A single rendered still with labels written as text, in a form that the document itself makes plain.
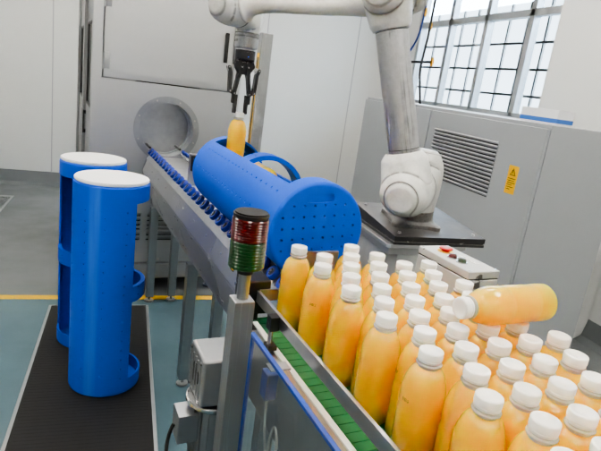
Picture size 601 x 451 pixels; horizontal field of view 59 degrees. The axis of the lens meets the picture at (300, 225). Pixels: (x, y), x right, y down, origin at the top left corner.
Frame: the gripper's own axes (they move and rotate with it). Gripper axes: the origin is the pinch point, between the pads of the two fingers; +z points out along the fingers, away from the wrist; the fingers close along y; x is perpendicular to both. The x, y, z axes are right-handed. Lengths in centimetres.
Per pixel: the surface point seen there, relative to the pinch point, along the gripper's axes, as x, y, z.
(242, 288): 119, 35, 27
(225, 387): 119, 36, 46
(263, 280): 86, 18, 38
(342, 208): 76, -8, 22
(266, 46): -67, -33, -28
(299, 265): 94, 12, 32
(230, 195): 40, 13, 27
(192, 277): -24, 6, 80
